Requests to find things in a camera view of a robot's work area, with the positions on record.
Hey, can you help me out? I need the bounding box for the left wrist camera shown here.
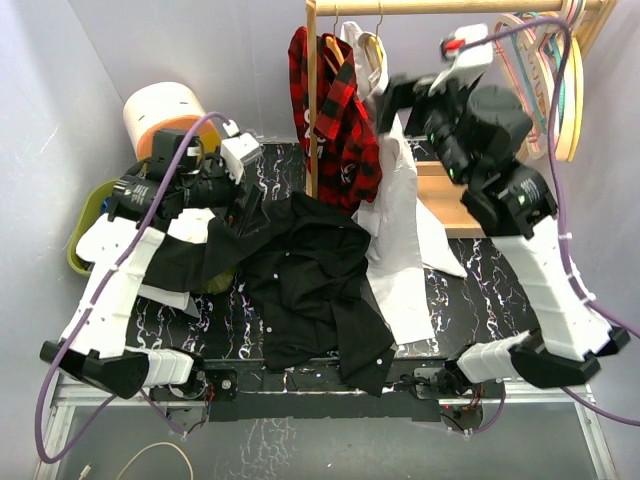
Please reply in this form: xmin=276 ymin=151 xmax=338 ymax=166
xmin=220 ymin=120 xmax=262 ymax=185

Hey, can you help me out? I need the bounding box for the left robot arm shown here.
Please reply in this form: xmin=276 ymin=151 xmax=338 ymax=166
xmin=39 ymin=122 xmax=261 ymax=399

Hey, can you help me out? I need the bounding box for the white shirt in basket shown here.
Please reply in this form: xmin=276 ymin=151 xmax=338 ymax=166
xmin=77 ymin=204 xmax=221 ymax=311

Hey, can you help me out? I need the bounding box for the teal plastic hanger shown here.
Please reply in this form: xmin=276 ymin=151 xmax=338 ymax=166
xmin=517 ymin=0 xmax=585 ymax=129

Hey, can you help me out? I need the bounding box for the black button shirt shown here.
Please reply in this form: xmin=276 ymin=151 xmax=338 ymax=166
xmin=144 ymin=192 xmax=394 ymax=396

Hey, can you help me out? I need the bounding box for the green plastic laundry basket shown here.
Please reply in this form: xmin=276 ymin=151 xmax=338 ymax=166
xmin=67 ymin=179 xmax=214 ymax=308

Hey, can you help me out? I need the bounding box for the wooden clothes rack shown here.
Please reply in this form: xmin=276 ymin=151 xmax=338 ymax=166
xmin=305 ymin=1 xmax=616 ymax=238

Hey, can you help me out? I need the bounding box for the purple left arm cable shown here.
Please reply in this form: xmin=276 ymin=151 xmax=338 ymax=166
xmin=33 ymin=111 xmax=236 ymax=465

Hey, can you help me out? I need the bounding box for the round pastel drawer box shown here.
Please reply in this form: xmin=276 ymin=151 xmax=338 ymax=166
xmin=123 ymin=82 xmax=205 ymax=160

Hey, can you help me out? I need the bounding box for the red plaid hanging shirt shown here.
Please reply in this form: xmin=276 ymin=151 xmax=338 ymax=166
xmin=288 ymin=26 xmax=382 ymax=216

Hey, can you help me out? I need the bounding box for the blue garment in basket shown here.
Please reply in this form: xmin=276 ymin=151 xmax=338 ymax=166
xmin=100 ymin=196 xmax=111 ymax=215

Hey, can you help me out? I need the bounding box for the pink plastic hanger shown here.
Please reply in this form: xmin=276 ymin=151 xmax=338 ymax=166
xmin=494 ymin=0 xmax=586 ymax=155

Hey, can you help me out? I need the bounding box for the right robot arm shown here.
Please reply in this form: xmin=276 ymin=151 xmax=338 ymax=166
xmin=375 ymin=75 xmax=630 ymax=397

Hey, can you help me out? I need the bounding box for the white hanging shirt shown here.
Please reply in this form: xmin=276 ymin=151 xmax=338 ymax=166
xmin=341 ymin=20 xmax=469 ymax=346

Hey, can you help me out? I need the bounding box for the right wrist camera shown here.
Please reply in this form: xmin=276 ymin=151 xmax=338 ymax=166
xmin=429 ymin=23 xmax=494 ymax=96

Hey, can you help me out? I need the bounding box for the cream cable on floor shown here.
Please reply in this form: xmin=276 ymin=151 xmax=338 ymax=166
xmin=77 ymin=442 xmax=195 ymax=480

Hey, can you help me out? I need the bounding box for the yellow plastic hanger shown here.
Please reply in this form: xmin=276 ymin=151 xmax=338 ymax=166
xmin=555 ymin=35 xmax=584 ymax=162

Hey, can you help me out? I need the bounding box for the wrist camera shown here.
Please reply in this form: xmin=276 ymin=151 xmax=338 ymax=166
xmin=429 ymin=23 xmax=494 ymax=96
xmin=220 ymin=120 xmax=262 ymax=185

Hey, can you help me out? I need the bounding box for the aluminium table frame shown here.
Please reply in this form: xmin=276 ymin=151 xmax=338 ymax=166
xmin=35 ymin=368 xmax=617 ymax=479

